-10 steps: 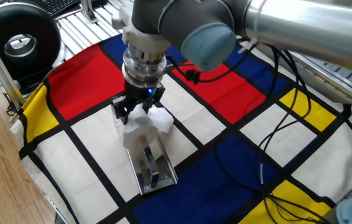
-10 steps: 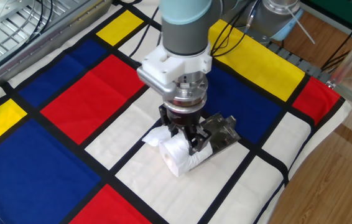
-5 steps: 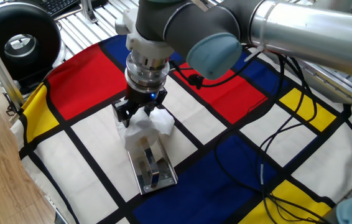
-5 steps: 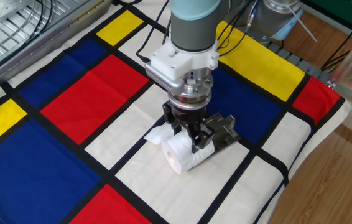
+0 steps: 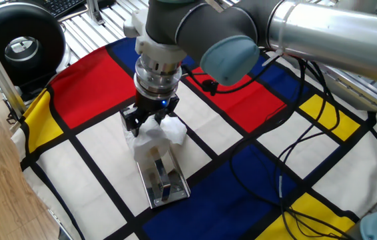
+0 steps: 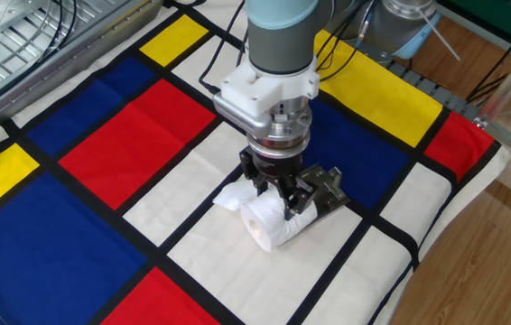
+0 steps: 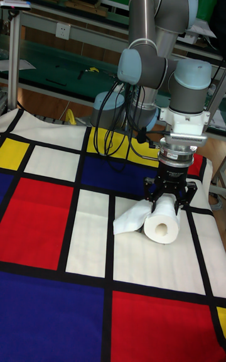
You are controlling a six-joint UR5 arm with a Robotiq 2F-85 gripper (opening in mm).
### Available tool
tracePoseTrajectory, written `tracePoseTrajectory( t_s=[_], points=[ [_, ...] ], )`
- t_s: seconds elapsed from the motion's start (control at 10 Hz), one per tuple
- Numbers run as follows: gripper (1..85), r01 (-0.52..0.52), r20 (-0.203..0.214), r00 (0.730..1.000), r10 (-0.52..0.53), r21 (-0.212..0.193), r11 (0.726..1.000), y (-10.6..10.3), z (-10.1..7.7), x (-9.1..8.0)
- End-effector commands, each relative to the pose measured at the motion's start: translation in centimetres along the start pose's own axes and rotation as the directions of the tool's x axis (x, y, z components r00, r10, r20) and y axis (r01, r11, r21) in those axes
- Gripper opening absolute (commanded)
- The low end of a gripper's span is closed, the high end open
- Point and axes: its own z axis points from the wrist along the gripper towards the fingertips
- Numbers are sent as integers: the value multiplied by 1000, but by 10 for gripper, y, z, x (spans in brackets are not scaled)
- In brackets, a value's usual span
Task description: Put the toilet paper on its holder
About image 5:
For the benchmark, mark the small aluminium upright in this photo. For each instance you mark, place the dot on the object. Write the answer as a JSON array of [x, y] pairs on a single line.
[[94, 11]]

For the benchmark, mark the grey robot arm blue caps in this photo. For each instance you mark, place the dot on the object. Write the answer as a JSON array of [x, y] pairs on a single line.
[[325, 36]]

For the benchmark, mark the black computer keyboard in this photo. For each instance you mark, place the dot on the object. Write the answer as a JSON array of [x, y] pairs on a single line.
[[62, 6]]

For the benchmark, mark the colour block grid tablecloth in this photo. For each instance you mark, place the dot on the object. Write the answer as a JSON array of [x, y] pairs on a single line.
[[85, 83]]

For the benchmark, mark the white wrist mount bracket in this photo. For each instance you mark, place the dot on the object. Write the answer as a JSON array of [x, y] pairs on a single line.
[[155, 50]]

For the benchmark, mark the aluminium table edge rail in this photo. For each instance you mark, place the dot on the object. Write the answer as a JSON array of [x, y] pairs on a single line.
[[368, 93]]

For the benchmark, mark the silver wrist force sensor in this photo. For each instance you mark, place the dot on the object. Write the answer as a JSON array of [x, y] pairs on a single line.
[[156, 78]]

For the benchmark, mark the white toilet paper roll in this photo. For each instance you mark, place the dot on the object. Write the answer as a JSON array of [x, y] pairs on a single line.
[[152, 140]]

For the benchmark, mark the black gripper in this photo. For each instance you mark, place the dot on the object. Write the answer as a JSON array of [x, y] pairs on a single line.
[[152, 106]]

